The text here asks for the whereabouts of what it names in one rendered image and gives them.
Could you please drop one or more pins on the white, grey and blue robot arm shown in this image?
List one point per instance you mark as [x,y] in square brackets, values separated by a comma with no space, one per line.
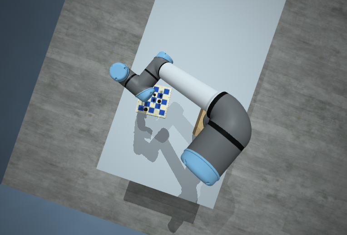
[227,127]

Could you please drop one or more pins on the blue and cream chessboard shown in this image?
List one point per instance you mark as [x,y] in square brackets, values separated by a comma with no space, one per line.
[155,108]

